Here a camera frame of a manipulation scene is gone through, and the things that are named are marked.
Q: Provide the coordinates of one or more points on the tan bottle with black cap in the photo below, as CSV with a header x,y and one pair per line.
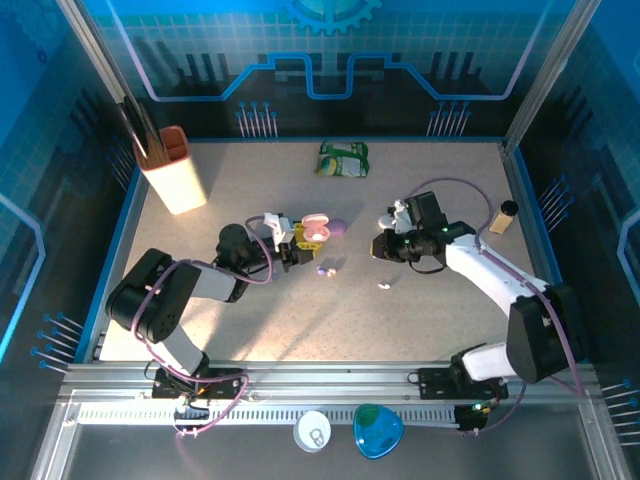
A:
x,y
501,220

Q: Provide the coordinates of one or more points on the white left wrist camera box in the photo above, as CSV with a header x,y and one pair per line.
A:
x,y
277,227

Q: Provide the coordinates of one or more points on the black kitchen utensil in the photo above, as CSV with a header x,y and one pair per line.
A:
x,y
148,122

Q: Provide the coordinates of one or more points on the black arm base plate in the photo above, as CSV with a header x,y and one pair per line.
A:
x,y
435,385
225,387

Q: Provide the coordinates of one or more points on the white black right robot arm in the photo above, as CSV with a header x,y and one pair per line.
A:
x,y
500,280

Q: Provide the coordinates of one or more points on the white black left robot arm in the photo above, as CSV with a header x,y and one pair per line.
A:
x,y
150,300

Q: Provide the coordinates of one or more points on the pink earbud charging case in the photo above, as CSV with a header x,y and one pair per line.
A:
x,y
315,231

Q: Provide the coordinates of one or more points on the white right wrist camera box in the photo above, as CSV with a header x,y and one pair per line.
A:
x,y
400,215

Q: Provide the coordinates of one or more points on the long aluminium base rail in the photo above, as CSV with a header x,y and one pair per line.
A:
x,y
325,380

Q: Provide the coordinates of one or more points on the aluminium table side rail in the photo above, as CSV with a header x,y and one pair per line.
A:
x,y
125,220
522,190

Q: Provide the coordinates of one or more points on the black controller board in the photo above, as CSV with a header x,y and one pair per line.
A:
x,y
470,420

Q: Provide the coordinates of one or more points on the blue triangular plastic container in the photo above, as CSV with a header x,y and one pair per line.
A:
x,y
377,432

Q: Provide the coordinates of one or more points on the white pull-tab can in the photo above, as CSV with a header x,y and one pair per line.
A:
x,y
312,430

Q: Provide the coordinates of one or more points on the wooden chopstick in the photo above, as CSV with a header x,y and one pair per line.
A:
x,y
154,150
161,150

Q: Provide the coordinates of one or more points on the mauve earbud charging case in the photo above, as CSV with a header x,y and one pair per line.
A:
x,y
339,226

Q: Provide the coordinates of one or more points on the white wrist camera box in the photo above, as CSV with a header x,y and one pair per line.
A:
x,y
400,215
277,227

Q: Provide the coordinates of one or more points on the green snack bag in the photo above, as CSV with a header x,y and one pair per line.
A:
x,y
342,160

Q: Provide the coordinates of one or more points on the salmon utensil holder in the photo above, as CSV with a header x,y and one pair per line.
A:
x,y
175,185

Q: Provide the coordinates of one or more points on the aluminium corner post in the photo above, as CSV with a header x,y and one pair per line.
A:
x,y
95,60
550,65

